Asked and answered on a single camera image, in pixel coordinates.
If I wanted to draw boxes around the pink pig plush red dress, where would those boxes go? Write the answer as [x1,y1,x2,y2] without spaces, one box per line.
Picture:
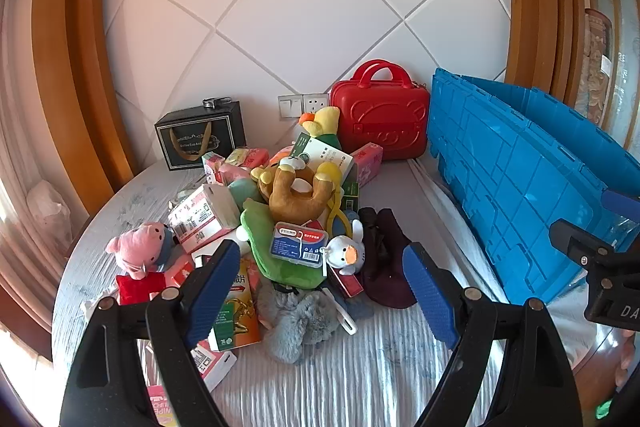
[105,221,177,306]

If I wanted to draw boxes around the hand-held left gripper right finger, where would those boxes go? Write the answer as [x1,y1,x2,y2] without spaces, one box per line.
[402,242,584,427]

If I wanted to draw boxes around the pink tissue packet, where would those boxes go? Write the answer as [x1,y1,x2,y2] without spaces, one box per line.
[351,142,384,186]

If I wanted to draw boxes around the blue plastic crate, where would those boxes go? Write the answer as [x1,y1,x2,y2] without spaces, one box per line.
[427,67,640,308]

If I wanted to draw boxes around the white loop strap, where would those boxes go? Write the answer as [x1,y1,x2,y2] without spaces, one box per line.
[324,296,359,337]

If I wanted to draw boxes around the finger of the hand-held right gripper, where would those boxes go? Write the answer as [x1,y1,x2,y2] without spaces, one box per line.
[548,218,628,280]
[601,189,640,253]

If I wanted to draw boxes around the sheer pink curtain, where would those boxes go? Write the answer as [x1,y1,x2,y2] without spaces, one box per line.
[0,0,71,323]

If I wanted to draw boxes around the small red white box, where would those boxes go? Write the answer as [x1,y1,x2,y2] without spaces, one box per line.
[326,268,365,299]

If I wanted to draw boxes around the rolled patterned carpet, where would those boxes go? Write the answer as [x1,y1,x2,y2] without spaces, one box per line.
[574,8,615,124]

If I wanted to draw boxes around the black cloth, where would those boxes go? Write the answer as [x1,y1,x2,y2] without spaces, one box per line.
[357,207,396,270]

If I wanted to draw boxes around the white plastic bag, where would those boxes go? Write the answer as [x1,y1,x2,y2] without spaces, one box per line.
[26,180,69,229]

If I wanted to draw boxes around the black gift bag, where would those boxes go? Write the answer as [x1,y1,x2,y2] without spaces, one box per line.
[154,99,248,172]

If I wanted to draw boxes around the green plush toy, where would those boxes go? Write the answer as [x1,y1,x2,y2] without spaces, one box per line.
[240,199,328,283]

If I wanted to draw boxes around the pink white box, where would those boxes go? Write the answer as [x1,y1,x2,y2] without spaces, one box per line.
[191,341,238,392]

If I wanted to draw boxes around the pink snack box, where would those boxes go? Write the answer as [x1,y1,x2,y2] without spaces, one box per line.
[201,151,227,186]

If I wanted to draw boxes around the pink wipes packet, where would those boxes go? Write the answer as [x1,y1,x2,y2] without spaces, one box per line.
[146,384,175,427]

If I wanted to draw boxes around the maroon knit hat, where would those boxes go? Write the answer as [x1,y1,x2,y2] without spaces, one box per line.
[361,208,418,309]

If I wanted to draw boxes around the white red medicine box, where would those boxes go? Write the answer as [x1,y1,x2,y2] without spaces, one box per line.
[167,183,242,254]

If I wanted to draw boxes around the orange wooden door frame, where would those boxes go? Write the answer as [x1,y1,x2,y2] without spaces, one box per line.
[499,0,607,120]
[34,0,140,190]

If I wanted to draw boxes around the orange green medicine box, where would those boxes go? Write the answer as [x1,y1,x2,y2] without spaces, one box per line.
[207,254,263,353]

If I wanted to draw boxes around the small white duck plush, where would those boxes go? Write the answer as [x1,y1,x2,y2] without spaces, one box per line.
[320,219,365,277]

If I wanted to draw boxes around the person's right hand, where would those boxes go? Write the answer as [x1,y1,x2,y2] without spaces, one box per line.
[616,329,640,390]

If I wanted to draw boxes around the frosted glass partition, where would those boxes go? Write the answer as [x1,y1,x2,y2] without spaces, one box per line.
[595,0,640,150]

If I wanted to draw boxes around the yellow duck plush green shirt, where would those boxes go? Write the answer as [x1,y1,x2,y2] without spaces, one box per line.
[298,106,343,152]

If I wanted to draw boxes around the grey round desktop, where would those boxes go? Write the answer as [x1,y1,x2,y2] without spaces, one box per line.
[50,152,618,427]

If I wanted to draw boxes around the dark green box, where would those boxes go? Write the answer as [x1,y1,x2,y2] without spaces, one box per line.
[341,166,360,202]

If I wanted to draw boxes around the blue floss pick box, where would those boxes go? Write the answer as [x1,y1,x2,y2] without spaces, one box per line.
[270,221,329,269]

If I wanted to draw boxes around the grey plush toy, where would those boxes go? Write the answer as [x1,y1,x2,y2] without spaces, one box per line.
[257,282,346,365]

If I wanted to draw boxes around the white green carton box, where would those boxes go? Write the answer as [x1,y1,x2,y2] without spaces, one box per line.
[291,132,356,185]

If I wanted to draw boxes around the yellow plastic tongs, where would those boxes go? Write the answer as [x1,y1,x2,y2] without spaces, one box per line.
[312,162,351,240]

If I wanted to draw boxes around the white wall switch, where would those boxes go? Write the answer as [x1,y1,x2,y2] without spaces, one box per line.
[278,94,304,118]

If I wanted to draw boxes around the red bear-embossed suitcase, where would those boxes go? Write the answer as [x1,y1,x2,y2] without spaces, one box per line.
[328,59,431,162]

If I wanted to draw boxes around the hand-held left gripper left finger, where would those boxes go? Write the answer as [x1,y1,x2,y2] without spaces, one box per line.
[60,239,242,427]

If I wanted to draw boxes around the brown bear plush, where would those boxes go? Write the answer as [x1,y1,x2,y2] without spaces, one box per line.
[250,156,343,228]

